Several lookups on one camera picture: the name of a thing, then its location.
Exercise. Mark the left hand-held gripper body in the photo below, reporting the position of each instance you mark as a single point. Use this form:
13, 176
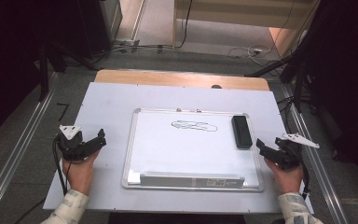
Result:
71, 146

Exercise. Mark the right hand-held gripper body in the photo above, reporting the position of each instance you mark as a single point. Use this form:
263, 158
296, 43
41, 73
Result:
289, 157

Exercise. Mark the black whiteboard eraser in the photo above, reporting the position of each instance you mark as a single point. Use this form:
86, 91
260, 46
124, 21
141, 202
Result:
241, 132

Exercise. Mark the person's right hand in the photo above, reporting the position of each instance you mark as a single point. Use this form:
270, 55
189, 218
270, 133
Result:
287, 180

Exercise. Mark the person's left hand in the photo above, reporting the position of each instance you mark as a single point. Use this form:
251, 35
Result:
79, 175

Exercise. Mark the large white base board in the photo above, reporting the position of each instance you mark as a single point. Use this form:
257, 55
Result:
105, 105

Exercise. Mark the dark round table grommet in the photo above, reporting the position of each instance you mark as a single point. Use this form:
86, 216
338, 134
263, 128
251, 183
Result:
216, 86

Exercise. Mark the silver framed whiteboard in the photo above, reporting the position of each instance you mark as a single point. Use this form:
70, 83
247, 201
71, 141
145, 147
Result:
186, 152

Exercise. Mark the black metal stand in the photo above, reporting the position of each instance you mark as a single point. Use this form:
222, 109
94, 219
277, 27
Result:
43, 71
298, 62

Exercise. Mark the wooden table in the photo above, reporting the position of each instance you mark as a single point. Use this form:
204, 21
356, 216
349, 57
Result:
167, 79

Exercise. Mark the black cabinet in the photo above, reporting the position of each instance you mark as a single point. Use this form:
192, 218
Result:
91, 28

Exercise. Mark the metal floor rail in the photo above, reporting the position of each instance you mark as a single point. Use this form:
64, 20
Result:
323, 180
18, 152

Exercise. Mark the light wooden furniture frame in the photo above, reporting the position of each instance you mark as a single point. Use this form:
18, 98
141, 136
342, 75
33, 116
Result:
230, 14

